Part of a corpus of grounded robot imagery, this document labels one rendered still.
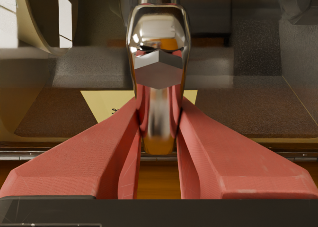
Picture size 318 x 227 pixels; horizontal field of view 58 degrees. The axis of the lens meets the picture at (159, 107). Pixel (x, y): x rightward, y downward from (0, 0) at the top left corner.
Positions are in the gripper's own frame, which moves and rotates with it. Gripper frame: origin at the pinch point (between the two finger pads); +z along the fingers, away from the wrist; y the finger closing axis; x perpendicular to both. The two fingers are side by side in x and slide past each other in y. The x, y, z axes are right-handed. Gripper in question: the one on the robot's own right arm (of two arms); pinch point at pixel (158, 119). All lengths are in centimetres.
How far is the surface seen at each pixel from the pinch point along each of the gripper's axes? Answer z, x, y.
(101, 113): 7.7, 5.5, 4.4
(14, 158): 13.4, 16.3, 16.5
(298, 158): 13.3, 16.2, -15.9
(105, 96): 6.4, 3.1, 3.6
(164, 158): 13.4, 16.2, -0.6
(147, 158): 13.4, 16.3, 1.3
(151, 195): 12.6, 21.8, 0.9
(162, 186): 13.9, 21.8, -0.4
